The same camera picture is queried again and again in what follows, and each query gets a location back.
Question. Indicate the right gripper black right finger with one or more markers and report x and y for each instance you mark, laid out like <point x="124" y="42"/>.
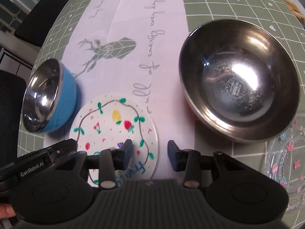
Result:
<point x="191" y="162"/>

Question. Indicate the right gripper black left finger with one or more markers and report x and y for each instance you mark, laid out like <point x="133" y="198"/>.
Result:
<point x="110" y="160"/>

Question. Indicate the blue steel-lined bowl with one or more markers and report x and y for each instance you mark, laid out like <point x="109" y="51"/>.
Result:
<point x="50" y="98"/>

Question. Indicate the orange steel-lined bowl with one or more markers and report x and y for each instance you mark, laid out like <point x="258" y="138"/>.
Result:
<point x="239" y="80"/>

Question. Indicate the white fruit-painted plate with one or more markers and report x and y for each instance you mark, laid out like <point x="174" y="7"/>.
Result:
<point x="107" y="121"/>

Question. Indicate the clear floral glass plate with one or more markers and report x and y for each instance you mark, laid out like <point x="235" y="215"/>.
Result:
<point x="285" y="161"/>

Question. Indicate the white cabinet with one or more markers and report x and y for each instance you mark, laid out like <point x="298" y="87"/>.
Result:
<point x="22" y="50"/>

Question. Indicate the green and white tablecloth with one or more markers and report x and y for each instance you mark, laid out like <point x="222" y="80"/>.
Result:
<point x="132" y="47"/>

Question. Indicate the black wooden chair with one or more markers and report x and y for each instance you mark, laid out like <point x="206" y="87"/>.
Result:
<point x="35" y="27"/>

